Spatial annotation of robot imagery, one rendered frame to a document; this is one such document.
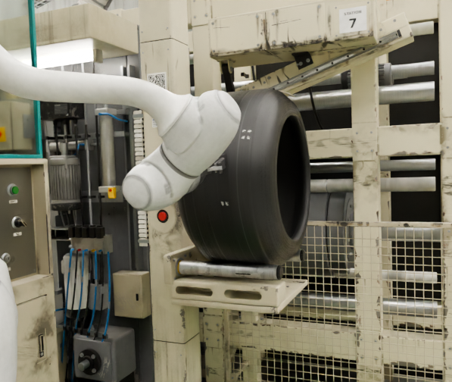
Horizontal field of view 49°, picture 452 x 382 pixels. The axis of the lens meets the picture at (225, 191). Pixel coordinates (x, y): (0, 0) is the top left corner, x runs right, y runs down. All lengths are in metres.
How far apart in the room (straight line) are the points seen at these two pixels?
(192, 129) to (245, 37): 1.00
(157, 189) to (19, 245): 0.76
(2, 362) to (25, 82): 0.50
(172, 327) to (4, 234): 0.63
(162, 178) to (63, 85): 0.25
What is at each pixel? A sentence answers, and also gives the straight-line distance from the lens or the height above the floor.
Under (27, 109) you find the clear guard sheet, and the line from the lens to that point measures 1.66.
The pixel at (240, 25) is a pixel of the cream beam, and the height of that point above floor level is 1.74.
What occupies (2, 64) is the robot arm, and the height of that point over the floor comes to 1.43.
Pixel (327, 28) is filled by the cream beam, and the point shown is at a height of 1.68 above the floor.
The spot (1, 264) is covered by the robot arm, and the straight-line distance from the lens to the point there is 1.16.
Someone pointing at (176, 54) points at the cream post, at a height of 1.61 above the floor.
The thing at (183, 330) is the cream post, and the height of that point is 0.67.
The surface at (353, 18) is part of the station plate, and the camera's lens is 1.80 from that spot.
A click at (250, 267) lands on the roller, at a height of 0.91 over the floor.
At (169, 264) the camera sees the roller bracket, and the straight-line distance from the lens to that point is 1.59.
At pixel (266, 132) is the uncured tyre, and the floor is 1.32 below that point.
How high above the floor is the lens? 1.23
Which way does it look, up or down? 3 degrees down
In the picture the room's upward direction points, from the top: 2 degrees counter-clockwise
